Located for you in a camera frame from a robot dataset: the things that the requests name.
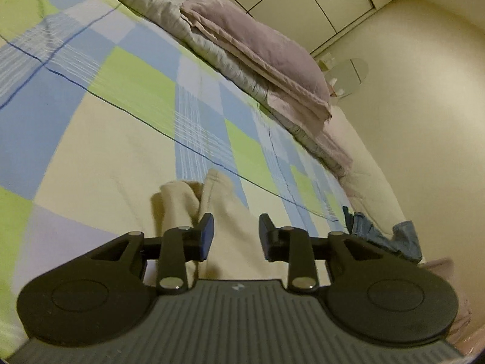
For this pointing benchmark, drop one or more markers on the mauve velvet pillow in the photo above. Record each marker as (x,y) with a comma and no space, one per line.
(265,45)

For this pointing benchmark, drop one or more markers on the cream wardrobe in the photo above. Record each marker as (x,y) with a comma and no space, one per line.
(303,0)

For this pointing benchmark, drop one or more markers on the light blue denim garment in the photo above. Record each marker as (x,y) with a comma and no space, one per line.
(407,239)

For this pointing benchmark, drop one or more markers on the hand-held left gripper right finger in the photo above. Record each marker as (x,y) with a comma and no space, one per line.
(264,238)

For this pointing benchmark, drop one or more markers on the checkered bed sheet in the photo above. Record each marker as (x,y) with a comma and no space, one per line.
(113,102)

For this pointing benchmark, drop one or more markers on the beige garment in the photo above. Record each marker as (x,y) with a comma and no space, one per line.
(235,235)

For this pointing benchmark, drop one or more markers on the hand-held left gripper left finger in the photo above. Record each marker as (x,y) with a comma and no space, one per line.
(207,237)

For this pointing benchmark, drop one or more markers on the oval mirror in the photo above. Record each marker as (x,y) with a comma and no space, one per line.
(350,76)

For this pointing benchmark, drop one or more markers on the pink pillow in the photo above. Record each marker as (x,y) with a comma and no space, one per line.
(333,148)

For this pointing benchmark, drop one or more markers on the cream padded headboard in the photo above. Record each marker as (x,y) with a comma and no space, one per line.
(371,197)

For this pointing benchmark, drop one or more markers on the mauve towel pillow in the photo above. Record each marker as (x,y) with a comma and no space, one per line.
(443,269)

